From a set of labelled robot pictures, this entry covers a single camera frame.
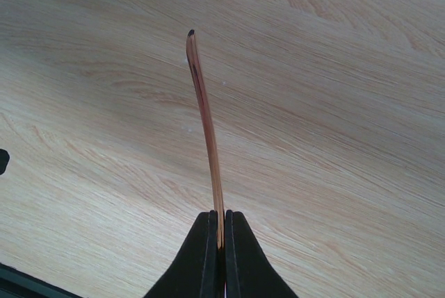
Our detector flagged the brown translucent sunglasses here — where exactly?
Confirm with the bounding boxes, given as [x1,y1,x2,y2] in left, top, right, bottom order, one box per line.
[186,29,225,250]

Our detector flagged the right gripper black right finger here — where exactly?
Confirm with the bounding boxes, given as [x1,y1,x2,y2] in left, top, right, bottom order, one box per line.
[225,210,297,298]

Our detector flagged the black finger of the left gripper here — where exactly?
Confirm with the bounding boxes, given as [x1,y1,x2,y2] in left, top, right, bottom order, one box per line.
[0,149,10,174]

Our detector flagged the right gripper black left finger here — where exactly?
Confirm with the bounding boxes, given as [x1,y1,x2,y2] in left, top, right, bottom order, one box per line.
[145,210,219,298]

